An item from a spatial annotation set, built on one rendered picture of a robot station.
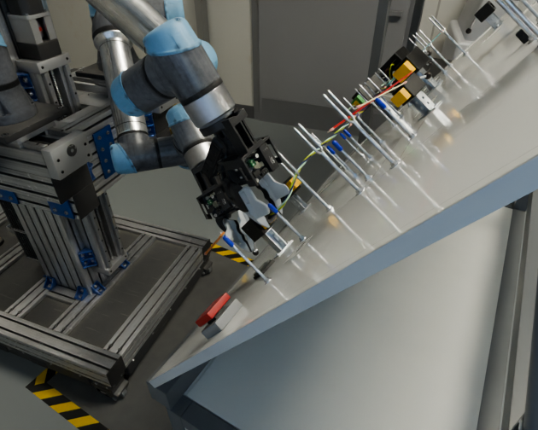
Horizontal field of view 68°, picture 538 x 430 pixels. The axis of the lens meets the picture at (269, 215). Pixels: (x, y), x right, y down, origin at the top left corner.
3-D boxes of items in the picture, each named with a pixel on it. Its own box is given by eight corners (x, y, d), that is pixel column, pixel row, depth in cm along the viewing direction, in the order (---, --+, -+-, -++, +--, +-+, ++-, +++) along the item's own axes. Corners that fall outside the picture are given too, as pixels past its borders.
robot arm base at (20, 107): (-36, 121, 108) (-54, 85, 102) (10, 102, 119) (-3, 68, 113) (5, 130, 104) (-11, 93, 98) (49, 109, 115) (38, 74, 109)
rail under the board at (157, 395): (150, 398, 83) (144, 380, 79) (353, 160, 165) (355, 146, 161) (171, 410, 81) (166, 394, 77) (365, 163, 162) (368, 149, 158)
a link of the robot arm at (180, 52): (158, 33, 64) (194, 7, 59) (196, 95, 68) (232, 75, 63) (126, 48, 58) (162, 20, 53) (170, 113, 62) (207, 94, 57)
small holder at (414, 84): (455, 84, 73) (429, 56, 73) (432, 111, 69) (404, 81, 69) (438, 98, 77) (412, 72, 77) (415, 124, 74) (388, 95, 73)
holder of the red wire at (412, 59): (456, 65, 104) (428, 35, 104) (436, 88, 97) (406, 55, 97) (441, 77, 108) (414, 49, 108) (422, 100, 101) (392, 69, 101)
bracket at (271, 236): (288, 243, 80) (271, 226, 80) (293, 240, 78) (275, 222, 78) (274, 258, 78) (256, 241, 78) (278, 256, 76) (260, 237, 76)
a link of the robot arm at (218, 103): (174, 110, 64) (209, 87, 68) (190, 135, 65) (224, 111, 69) (197, 100, 58) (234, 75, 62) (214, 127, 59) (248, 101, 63)
